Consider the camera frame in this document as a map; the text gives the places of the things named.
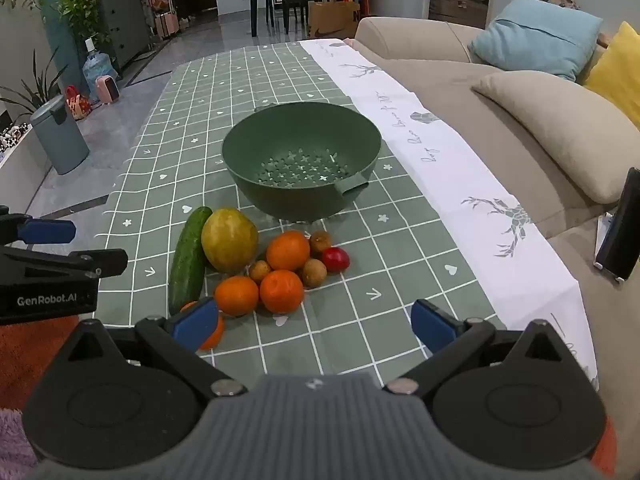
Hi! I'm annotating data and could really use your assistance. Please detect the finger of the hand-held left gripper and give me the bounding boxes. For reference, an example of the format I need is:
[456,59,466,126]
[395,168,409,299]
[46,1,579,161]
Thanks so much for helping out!
[0,205,77,247]
[0,246,129,282]

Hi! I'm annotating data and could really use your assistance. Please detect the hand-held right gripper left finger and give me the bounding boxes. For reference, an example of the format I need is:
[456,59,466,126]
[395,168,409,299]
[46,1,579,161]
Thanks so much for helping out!
[60,297,248,396]

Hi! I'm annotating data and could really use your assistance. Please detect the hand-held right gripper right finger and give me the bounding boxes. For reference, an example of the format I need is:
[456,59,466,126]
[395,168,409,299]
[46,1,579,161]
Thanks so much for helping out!
[382,299,576,395]

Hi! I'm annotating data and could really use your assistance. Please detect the orange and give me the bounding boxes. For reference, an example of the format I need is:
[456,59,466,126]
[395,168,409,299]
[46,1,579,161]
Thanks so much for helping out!
[265,230,311,272]
[259,270,305,314]
[179,301,226,351]
[214,276,260,317]

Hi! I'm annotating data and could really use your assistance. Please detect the green cucumber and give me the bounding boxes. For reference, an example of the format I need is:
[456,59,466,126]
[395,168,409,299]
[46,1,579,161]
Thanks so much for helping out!
[168,206,214,315]

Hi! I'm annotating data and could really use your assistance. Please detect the yellow-green mango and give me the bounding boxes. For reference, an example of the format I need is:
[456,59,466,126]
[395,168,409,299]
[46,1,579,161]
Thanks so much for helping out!
[201,208,259,274]

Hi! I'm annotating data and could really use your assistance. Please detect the small red tomato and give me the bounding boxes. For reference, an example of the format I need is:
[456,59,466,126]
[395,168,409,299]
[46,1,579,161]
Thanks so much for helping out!
[321,247,350,273]

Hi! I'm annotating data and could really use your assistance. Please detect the green colander bowl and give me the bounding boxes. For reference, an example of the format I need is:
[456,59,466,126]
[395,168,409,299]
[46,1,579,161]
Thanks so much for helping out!
[221,101,383,222]

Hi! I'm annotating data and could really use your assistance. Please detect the orange rug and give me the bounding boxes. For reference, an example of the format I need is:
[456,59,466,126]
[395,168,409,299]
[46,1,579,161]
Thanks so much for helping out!
[0,314,82,412]

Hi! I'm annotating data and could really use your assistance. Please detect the grey-blue trash can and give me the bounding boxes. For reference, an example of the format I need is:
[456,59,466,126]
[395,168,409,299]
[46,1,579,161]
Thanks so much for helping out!
[30,95,91,176]

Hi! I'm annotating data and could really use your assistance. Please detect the red patterned bag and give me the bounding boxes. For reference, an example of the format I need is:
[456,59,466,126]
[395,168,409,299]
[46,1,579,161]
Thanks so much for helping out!
[65,85,93,121]

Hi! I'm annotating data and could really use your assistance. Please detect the long-leaved green plant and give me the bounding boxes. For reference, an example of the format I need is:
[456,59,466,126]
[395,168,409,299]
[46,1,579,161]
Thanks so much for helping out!
[0,50,67,122]

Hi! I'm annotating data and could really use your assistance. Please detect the purple fluffy cloth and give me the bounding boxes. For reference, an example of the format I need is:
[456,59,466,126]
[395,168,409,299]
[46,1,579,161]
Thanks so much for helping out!
[0,406,40,480]

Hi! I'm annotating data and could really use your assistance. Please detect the pink space heater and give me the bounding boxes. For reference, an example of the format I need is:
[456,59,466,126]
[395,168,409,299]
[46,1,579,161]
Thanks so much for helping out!
[95,75,122,106]

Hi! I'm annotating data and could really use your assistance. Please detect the white printed table runner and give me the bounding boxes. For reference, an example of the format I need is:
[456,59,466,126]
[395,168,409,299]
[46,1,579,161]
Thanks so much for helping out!
[299,37,599,392]

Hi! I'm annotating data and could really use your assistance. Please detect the blue water jug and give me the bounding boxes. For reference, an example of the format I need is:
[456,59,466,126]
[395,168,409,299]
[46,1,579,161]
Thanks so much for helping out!
[81,37,119,103]

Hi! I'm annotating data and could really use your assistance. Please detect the black phone on stand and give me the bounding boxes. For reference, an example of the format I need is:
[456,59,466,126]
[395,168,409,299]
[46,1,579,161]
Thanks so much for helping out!
[594,167,640,284]

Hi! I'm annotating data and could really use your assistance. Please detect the grey-green drawer cabinet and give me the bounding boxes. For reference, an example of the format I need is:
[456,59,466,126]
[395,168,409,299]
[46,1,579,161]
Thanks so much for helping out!
[97,0,154,69]

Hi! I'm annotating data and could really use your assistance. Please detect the trailing green potted plant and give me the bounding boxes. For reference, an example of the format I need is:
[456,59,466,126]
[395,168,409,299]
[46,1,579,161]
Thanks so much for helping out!
[56,0,142,47]

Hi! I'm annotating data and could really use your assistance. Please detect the pink suitcase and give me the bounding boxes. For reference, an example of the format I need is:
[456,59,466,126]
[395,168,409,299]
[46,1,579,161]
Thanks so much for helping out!
[149,0,181,39]

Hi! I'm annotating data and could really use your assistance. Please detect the beige sofa cushion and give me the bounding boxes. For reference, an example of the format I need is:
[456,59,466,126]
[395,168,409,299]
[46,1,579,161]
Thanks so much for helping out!
[472,71,640,206]

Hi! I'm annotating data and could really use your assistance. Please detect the green checked tablecloth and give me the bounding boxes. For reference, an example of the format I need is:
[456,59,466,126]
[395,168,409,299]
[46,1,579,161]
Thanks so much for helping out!
[95,40,507,377]

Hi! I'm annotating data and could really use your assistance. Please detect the beige sofa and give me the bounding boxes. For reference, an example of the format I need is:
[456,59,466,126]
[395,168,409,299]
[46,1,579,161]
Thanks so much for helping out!
[354,15,640,411]

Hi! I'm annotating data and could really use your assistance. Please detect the light blue pillow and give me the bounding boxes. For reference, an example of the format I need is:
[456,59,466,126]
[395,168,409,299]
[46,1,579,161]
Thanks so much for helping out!
[467,0,605,82]

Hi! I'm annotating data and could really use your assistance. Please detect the yellow pillow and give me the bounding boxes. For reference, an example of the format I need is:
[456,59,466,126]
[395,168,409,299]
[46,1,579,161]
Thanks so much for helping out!
[582,21,640,117]

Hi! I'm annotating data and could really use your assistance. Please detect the brown paper bag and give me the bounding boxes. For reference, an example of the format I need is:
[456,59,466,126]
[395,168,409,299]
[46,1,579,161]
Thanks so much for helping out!
[307,1,362,41]

